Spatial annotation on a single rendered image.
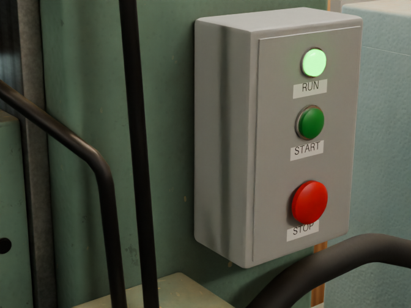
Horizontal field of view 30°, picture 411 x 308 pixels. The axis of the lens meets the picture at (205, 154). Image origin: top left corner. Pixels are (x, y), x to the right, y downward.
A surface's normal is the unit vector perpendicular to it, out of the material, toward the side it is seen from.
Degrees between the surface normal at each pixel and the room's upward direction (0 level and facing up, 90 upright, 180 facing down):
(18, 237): 90
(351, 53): 90
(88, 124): 90
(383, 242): 53
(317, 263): 30
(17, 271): 90
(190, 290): 0
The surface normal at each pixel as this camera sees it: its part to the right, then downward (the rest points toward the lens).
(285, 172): 0.59, 0.25
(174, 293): 0.00, -0.95
